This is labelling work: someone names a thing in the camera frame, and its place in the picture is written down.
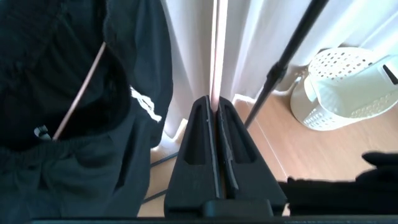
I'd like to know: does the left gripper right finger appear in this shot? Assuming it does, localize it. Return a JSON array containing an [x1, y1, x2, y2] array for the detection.
[[216, 96, 287, 217]]

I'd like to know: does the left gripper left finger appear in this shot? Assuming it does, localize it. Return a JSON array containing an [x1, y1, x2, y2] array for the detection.
[[164, 95, 221, 218]]

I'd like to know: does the pink clothes hanger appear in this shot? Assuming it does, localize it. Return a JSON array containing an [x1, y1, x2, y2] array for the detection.
[[52, 42, 107, 141], [210, 0, 229, 113]]

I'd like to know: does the white laundry basket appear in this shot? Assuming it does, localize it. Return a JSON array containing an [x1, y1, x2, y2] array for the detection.
[[290, 46, 398, 131]]

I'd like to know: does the black clothes rack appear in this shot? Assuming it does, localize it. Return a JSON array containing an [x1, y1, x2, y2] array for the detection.
[[142, 0, 330, 205]]

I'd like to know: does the beige curtain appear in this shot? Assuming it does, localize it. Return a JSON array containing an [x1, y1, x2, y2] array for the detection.
[[160, 0, 398, 139]]

